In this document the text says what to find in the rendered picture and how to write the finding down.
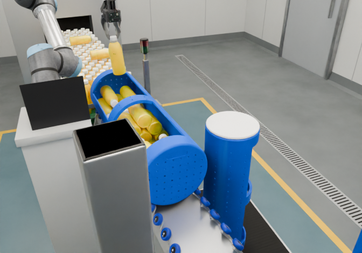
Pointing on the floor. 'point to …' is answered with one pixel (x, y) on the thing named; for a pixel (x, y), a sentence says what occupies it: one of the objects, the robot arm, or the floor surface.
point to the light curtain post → (116, 186)
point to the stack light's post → (146, 76)
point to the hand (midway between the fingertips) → (112, 36)
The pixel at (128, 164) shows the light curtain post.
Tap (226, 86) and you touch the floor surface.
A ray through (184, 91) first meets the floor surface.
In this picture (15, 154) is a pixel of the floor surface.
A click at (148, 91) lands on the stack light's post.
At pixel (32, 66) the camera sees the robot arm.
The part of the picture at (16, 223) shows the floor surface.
